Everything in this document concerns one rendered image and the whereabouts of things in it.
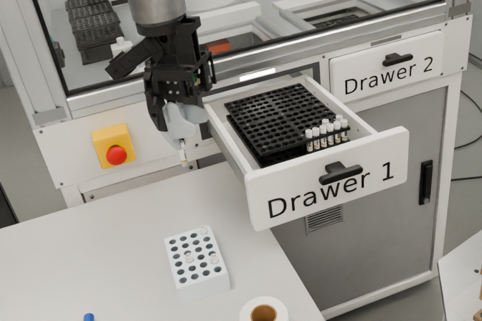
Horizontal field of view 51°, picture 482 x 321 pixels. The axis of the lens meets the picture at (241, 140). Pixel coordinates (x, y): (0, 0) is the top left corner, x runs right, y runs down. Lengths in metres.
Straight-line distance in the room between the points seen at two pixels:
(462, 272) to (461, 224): 1.25
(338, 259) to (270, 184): 0.76
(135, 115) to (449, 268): 0.65
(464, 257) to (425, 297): 0.95
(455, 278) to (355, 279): 0.79
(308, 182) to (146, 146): 0.41
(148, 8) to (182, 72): 0.09
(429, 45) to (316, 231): 0.56
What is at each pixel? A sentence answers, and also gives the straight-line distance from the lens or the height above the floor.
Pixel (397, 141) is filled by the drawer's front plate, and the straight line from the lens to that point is 0.88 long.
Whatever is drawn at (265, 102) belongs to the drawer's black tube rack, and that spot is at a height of 0.90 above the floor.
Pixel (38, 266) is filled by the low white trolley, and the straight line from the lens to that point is 1.02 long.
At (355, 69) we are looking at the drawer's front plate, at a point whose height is 0.90.
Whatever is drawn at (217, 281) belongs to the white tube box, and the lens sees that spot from 0.83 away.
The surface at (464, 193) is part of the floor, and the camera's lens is 2.28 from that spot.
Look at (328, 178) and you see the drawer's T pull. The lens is 0.80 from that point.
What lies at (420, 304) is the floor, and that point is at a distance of 1.83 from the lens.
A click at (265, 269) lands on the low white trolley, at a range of 0.87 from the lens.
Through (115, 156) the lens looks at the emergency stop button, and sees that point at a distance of 1.01.
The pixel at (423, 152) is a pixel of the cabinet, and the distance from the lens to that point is 1.46.
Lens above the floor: 1.39
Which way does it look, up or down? 31 degrees down
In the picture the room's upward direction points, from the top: 9 degrees counter-clockwise
